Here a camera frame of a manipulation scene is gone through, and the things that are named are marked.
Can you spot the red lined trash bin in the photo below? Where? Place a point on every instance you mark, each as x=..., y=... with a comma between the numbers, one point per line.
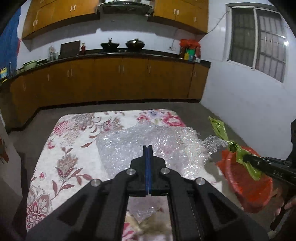
x=253, y=195

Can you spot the green yellow containers on counter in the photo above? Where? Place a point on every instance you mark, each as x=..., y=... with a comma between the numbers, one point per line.
x=189, y=55

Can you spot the person's right hand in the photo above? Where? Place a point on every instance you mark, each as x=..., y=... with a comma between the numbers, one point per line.
x=281, y=203

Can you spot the glass jar on counter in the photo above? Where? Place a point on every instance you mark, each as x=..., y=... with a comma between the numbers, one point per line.
x=52, y=53

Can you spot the orange upper kitchen cabinets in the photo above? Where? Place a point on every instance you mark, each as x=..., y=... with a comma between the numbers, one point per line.
x=43, y=16

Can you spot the range hood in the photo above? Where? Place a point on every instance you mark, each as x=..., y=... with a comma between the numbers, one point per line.
x=135, y=7

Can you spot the blue hanging cloth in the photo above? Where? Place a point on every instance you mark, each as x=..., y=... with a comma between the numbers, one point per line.
x=10, y=42

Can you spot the white cabinet with flower sticker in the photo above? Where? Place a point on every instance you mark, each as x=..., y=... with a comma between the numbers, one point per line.
x=11, y=188

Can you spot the yellow blue detergent jug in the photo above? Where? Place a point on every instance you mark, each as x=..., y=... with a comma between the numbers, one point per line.
x=3, y=73

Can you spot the black lidded wok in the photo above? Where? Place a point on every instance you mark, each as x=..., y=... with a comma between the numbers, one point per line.
x=135, y=45

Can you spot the barred window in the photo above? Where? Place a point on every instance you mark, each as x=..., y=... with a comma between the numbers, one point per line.
x=257, y=38

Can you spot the clear bubble wrap sheet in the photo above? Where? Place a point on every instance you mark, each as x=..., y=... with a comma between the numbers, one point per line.
x=180, y=147

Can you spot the dark cutting board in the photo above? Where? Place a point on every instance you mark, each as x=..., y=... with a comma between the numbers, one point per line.
x=69, y=49

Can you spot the red bottle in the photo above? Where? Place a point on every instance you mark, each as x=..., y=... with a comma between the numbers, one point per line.
x=83, y=49

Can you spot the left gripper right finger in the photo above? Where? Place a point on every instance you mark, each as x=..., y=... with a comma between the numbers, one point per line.
x=198, y=211

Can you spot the orange lower kitchen cabinets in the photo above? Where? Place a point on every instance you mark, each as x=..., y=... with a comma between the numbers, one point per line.
x=119, y=78

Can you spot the black wok with ladle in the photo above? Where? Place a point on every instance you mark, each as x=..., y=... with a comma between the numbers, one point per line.
x=110, y=46

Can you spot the green plastic bag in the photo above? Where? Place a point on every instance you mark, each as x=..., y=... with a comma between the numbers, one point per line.
x=219, y=129

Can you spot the green basin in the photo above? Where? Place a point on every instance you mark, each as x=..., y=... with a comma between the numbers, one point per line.
x=29, y=65

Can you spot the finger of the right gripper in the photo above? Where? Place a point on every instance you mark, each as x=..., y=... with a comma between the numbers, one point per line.
x=267, y=163

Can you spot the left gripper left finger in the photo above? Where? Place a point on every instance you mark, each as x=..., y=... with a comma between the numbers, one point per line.
x=98, y=210

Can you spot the floral quilted table cloth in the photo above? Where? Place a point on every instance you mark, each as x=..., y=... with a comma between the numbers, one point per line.
x=70, y=159

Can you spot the red bag on counter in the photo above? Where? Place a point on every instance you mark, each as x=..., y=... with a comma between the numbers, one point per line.
x=189, y=44

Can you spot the orange kitchen cabinets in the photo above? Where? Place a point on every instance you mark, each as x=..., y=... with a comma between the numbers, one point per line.
x=119, y=78
x=43, y=16

